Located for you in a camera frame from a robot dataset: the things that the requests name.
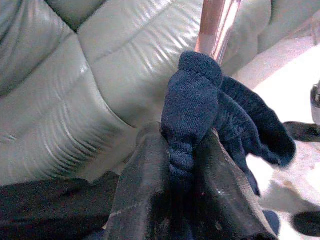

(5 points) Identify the copper metal rack pole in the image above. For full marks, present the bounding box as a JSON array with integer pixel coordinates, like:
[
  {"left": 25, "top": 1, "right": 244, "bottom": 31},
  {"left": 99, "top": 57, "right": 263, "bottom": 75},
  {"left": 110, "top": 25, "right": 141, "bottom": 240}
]
[{"left": 194, "top": 0, "right": 242, "bottom": 63}]

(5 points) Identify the grey leather sofa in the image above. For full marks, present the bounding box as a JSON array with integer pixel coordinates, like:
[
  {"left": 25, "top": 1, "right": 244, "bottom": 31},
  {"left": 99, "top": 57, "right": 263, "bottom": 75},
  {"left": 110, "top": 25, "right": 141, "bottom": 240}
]
[{"left": 0, "top": 0, "right": 320, "bottom": 187}]

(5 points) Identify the black rack base leg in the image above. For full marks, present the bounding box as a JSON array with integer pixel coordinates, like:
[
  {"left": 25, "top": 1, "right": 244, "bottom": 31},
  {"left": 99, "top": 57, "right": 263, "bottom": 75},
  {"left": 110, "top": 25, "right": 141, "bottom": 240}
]
[{"left": 283, "top": 121, "right": 320, "bottom": 143}]

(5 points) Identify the navy blue garment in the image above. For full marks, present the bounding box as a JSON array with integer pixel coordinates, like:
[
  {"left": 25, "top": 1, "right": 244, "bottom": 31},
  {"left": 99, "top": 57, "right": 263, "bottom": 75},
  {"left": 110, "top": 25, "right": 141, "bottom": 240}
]
[{"left": 0, "top": 51, "right": 297, "bottom": 240}]

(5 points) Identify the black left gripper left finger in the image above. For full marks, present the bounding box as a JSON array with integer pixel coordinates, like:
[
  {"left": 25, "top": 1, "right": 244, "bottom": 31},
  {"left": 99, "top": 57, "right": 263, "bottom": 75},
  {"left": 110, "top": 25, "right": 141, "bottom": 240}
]
[{"left": 103, "top": 121, "right": 176, "bottom": 240}]

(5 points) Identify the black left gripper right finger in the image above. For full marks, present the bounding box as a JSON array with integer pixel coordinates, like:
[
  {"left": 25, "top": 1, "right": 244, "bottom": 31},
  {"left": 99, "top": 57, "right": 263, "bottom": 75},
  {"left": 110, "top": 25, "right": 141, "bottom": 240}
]
[{"left": 192, "top": 129, "right": 279, "bottom": 240}]

